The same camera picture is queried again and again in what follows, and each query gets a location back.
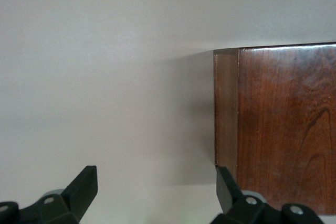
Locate dark wooden drawer cabinet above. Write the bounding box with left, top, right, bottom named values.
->
left=213, top=41, right=336, bottom=217

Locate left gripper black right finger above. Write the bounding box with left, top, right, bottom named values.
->
left=209, top=165, right=323, bottom=224

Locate brown table mat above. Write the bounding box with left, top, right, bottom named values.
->
left=0, top=0, right=336, bottom=224

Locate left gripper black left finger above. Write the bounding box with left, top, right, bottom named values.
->
left=0, top=165, right=99, bottom=224

